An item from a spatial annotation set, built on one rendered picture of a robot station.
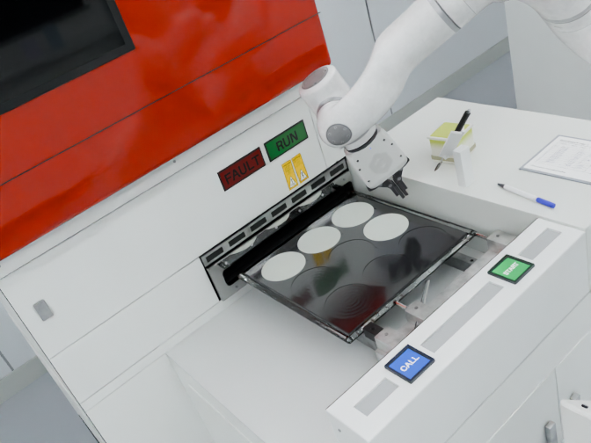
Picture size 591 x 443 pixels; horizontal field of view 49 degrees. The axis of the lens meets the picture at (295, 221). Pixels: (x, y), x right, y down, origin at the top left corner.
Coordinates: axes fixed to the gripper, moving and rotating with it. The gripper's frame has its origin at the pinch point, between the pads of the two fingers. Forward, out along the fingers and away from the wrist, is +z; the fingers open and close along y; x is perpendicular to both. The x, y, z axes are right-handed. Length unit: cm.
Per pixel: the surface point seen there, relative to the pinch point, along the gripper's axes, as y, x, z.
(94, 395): -75, -9, -12
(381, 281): -14.5, -16.9, 3.5
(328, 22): 31, 210, 34
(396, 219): -4.6, 1.4, 7.1
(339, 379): -31.2, -29.2, 5.9
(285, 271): -30.1, -1.5, -2.2
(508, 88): 96, 218, 139
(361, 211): -9.8, 9.8, 5.2
